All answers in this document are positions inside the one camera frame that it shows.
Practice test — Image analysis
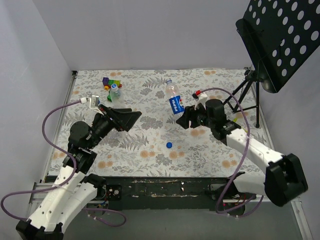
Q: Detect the Pepsi bottle blue label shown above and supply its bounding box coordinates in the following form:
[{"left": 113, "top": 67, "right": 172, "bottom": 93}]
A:
[{"left": 165, "top": 79, "right": 185, "bottom": 121}]

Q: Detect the clear unlabelled plastic bottle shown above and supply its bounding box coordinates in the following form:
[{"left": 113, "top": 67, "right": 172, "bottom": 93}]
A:
[{"left": 110, "top": 87, "right": 125, "bottom": 109}]

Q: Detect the Pocari Sweat bottle cap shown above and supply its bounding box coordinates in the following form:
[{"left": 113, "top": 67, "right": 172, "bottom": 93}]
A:
[{"left": 111, "top": 83, "right": 118, "bottom": 89}]

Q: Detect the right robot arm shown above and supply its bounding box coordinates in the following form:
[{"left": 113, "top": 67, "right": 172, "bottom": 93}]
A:
[{"left": 176, "top": 99, "right": 309, "bottom": 207}]

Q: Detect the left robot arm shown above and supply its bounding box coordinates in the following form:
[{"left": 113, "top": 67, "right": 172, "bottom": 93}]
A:
[{"left": 16, "top": 104, "right": 142, "bottom": 240}]

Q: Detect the green blue toy figure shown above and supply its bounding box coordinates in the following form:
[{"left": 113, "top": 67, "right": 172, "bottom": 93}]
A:
[{"left": 107, "top": 91, "right": 112, "bottom": 102}]

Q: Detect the colourful toy block train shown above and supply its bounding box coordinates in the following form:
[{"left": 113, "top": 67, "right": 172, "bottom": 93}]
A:
[{"left": 102, "top": 77, "right": 123, "bottom": 90}]

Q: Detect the black music stand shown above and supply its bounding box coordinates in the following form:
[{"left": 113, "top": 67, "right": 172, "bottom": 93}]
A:
[{"left": 222, "top": 0, "right": 320, "bottom": 129}]

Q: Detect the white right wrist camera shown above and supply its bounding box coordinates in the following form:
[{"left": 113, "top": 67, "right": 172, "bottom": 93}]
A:
[{"left": 192, "top": 90, "right": 208, "bottom": 110}]

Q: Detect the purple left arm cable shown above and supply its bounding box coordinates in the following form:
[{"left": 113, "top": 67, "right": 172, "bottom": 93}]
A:
[{"left": 0, "top": 99, "right": 127, "bottom": 227}]

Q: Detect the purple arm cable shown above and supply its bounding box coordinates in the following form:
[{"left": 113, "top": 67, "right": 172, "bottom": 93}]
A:
[
  {"left": 0, "top": 99, "right": 127, "bottom": 227},
  {"left": 198, "top": 87, "right": 264, "bottom": 218}
]

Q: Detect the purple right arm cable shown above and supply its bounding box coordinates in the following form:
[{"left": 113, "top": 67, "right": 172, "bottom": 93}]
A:
[{"left": 198, "top": 87, "right": 264, "bottom": 218}]

